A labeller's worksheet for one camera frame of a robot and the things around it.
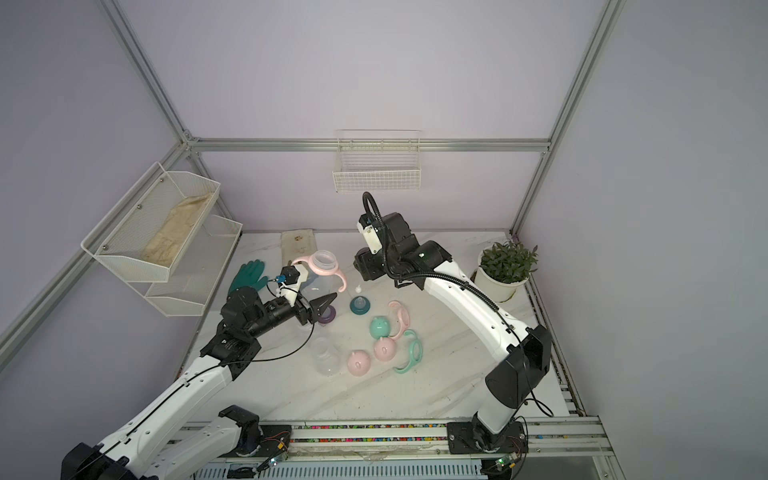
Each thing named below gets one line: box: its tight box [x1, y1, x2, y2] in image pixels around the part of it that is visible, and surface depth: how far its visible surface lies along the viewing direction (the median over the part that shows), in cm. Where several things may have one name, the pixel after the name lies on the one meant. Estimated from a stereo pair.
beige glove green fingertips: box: [281, 229, 317, 267], surface depth 117 cm
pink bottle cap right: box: [373, 337, 397, 362], surface depth 88 cm
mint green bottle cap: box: [369, 316, 391, 340], surface depth 92 cm
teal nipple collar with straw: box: [349, 295, 371, 316], surface depth 100 cm
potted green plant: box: [474, 240, 539, 303], surface depth 91 cm
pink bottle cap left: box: [347, 350, 371, 377], surface depth 85 cm
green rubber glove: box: [228, 259, 269, 296], surface depth 108 cm
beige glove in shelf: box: [141, 193, 212, 267], surface depth 81 cm
